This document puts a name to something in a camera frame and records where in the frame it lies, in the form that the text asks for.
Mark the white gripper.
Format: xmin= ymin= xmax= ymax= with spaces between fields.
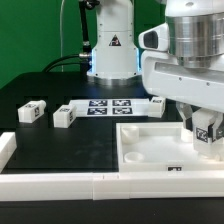
xmin=138 ymin=0 xmax=224 ymax=131

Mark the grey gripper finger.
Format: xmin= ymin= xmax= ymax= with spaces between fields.
xmin=212 ymin=112 xmax=224 ymax=142

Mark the white square tabletop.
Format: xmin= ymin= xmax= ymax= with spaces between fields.
xmin=116 ymin=122 xmax=224 ymax=172

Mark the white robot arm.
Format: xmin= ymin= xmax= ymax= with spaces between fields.
xmin=79 ymin=0 xmax=224 ymax=142

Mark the white U-shaped fence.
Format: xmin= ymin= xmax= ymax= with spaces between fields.
xmin=0 ymin=132 xmax=224 ymax=202

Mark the white marker base plate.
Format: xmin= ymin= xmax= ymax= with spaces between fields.
xmin=69 ymin=99 xmax=149 ymax=117

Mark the black cable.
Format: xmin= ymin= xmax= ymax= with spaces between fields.
xmin=41 ymin=0 xmax=101 ymax=73

